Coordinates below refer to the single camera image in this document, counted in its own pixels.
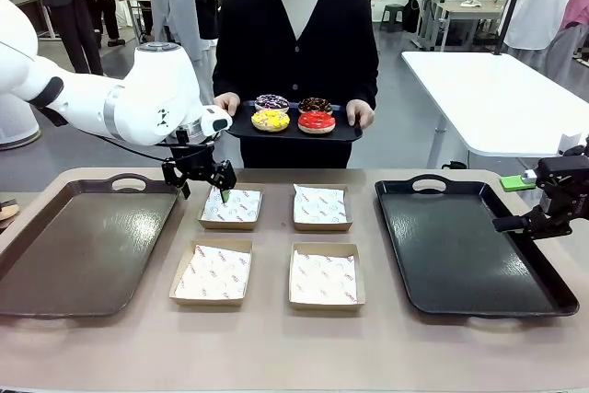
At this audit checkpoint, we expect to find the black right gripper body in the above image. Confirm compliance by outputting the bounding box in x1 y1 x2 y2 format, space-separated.
537 146 589 225

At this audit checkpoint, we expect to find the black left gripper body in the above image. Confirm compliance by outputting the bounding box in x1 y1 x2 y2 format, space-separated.
172 130 218 181

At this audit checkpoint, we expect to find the white printed paper liner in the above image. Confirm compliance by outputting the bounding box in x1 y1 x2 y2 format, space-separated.
174 243 252 300
290 249 360 306
293 183 349 225
201 186 263 224

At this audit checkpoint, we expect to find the kraft paper box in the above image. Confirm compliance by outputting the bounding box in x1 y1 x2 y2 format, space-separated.
287 241 368 313
167 238 255 309
291 182 355 234
197 182 266 232

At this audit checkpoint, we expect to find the small black serving tray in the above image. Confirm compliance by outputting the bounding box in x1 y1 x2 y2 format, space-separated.
224 98 364 143

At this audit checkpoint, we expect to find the purple sprinkled donut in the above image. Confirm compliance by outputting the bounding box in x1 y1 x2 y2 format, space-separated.
254 93 291 115

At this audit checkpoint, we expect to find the red glazed donut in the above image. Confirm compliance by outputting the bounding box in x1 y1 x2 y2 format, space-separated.
296 111 338 136

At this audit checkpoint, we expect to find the chocolate nut donut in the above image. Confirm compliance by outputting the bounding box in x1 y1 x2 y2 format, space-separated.
297 97 334 117

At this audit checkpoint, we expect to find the person's left forearm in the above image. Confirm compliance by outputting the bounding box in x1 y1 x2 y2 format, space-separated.
347 52 380 107

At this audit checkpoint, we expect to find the person's right forearm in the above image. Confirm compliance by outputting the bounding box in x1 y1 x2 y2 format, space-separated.
212 52 245 99

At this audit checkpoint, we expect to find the large black tray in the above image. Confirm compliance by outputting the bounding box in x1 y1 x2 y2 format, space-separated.
374 174 581 320

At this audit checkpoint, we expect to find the large brown tray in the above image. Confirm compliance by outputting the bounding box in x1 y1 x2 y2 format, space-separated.
0 173 182 320

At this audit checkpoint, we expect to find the person's right hand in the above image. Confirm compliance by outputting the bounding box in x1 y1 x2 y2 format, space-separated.
214 92 242 115

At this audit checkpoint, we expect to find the person's left hand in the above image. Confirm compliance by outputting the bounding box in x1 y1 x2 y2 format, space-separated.
345 98 375 132

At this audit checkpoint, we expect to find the yellow sprinkled donut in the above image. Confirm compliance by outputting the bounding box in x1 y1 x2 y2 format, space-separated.
250 109 292 134

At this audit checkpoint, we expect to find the white table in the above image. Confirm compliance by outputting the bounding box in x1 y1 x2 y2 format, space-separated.
400 50 589 168

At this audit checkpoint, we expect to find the person in black cardigan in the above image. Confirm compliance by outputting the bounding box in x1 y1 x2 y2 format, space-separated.
212 0 380 169

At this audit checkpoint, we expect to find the black stand pole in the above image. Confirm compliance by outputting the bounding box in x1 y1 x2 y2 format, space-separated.
493 0 531 56

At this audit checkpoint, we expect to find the pink hanging garment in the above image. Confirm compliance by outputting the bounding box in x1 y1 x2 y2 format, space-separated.
559 0 589 31

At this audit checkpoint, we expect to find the black backpack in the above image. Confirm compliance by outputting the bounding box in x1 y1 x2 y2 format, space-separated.
403 0 422 35

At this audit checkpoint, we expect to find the grey plastic stool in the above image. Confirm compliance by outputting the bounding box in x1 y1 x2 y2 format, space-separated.
379 3 407 35

